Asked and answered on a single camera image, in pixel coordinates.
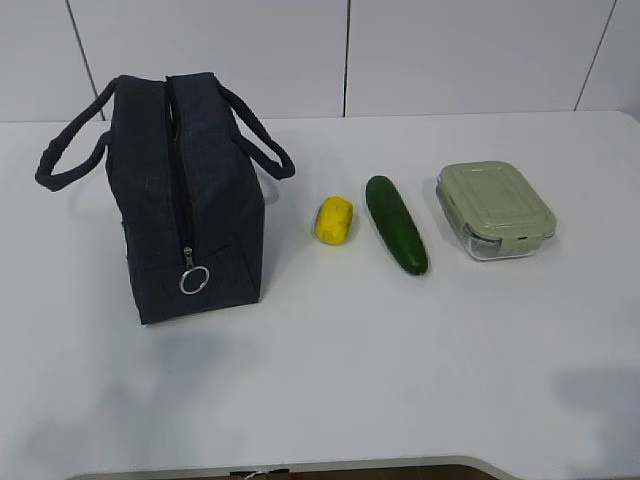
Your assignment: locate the dark blue lunch bag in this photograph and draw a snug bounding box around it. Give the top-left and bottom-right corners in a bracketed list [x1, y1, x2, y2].
[35, 72, 295, 325]

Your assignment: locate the yellow lemon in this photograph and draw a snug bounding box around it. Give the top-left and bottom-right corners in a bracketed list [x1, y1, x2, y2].
[314, 196, 354, 246]

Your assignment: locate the silver zipper pull ring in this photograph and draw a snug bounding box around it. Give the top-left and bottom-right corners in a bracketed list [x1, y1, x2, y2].
[178, 246, 210, 297]

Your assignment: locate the glass container with green lid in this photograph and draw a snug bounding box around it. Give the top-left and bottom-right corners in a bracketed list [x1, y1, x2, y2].
[436, 161, 557, 261]

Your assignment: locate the green cucumber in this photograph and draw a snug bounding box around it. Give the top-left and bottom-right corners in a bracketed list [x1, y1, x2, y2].
[365, 175, 429, 276]

